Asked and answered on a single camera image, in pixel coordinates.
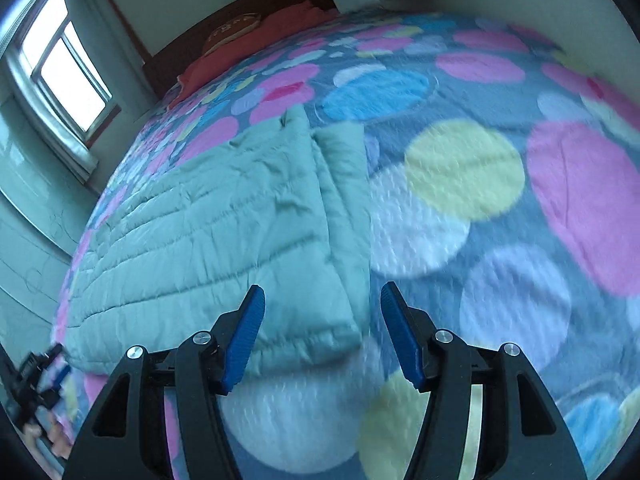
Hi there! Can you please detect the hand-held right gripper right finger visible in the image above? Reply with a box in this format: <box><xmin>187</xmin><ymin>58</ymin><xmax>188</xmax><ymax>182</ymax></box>
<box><xmin>379</xmin><ymin>282</ymin><xmax>589</xmax><ymax>480</ymax></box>

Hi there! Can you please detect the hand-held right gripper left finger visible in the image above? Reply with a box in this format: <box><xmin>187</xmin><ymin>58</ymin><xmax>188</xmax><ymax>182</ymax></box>
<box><xmin>62</xmin><ymin>284</ymin><xmax>266</xmax><ymax>480</ymax></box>

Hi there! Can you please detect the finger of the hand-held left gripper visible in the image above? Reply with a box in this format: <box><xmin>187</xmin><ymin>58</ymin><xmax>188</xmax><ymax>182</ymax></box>
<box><xmin>42</xmin><ymin>364</ymin><xmax>72</xmax><ymax>403</ymax></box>
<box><xmin>25</xmin><ymin>342</ymin><xmax>66</xmax><ymax>372</ymax></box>

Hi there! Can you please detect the light green quilted down jacket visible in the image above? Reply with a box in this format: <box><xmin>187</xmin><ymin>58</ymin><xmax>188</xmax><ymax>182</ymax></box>
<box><xmin>62</xmin><ymin>106</ymin><xmax>374</xmax><ymax>377</ymax></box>

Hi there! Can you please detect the person's left hand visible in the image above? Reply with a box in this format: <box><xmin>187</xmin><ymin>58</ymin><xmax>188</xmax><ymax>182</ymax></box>
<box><xmin>22</xmin><ymin>419</ymin><xmax>74</xmax><ymax>462</ymax></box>

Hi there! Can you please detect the glass-door wardrobe with circles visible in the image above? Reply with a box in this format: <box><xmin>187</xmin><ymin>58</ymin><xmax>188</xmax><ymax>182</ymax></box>
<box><xmin>0</xmin><ymin>95</ymin><xmax>103</xmax><ymax>353</ymax></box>

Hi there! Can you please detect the circle-print bedspread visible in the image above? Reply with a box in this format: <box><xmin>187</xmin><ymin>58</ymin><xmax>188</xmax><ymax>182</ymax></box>
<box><xmin>50</xmin><ymin>7</ymin><xmax>640</xmax><ymax>480</ymax></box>

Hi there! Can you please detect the small white-framed window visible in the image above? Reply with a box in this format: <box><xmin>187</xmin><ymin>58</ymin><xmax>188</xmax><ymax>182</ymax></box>
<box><xmin>4</xmin><ymin>0</ymin><xmax>120</xmax><ymax>145</ymax></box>

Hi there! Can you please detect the brown cushion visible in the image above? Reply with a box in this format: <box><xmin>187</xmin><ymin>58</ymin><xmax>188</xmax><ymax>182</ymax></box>
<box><xmin>202</xmin><ymin>13</ymin><xmax>264</xmax><ymax>56</ymax></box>

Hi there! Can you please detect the dark wooden headboard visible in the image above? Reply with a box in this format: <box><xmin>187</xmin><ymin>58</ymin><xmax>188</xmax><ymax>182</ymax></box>
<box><xmin>142</xmin><ymin>0</ymin><xmax>337</xmax><ymax>102</ymax></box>

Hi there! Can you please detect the red pillow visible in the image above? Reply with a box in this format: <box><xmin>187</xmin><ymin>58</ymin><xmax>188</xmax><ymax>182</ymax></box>
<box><xmin>167</xmin><ymin>2</ymin><xmax>347</xmax><ymax>109</ymax></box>

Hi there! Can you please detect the pale curtain beside headboard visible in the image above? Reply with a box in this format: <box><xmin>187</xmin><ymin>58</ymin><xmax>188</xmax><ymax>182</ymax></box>
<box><xmin>60</xmin><ymin>0</ymin><xmax>157</xmax><ymax>111</ymax></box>

